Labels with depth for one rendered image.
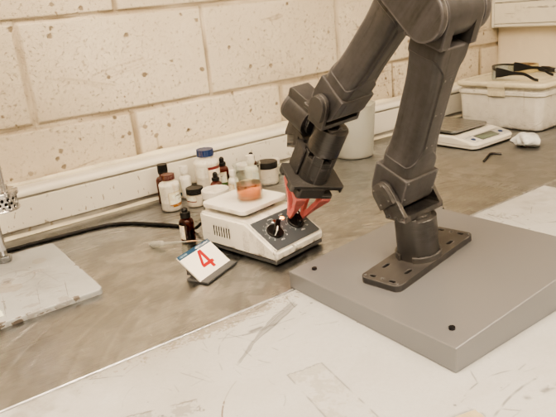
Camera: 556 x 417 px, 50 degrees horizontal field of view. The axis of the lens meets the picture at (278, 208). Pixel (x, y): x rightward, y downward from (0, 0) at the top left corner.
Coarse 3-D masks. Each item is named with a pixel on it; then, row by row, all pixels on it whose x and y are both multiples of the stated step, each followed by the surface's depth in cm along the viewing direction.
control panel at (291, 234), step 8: (272, 216) 109; (256, 224) 106; (264, 224) 107; (280, 224) 108; (288, 224) 109; (304, 224) 110; (312, 224) 111; (264, 232) 105; (288, 232) 107; (296, 232) 108; (304, 232) 108; (312, 232) 109; (272, 240) 104; (280, 240) 105; (288, 240) 106; (296, 240) 106; (280, 248) 103
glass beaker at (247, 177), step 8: (248, 160) 113; (256, 160) 112; (240, 168) 107; (248, 168) 108; (256, 168) 109; (240, 176) 109; (248, 176) 108; (256, 176) 109; (240, 184) 109; (248, 184) 109; (256, 184) 110; (240, 192) 110; (248, 192) 109; (256, 192) 110; (240, 200) 111; (248, 200) 110; (256, 200) 110
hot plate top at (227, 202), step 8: (232, 192) 118; (264, 192) 116; (272, 192) 115; (208, 200) 114; (216, 200) 114; (224, 200) 113; (232, 200) 113; (264, 200) 111; (272, 200) 111; (280, 200) 113; (216, 208) 111; (224, 208) 109; (232, 208) 108; (240, 208) 108; (248, 208) 107; (256, 208) 108
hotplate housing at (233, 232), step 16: (208, 208) 115; (272, 208) 112; (208, 224) 113; (224, 224) 110; (240, 224) 106; (224, 240) 111; (240, 240) 108; (256, 240) 105; (304, 240) 107; (320, 240) 111; (256, 256) 106; (272, 256) 103; (288, 256) 105
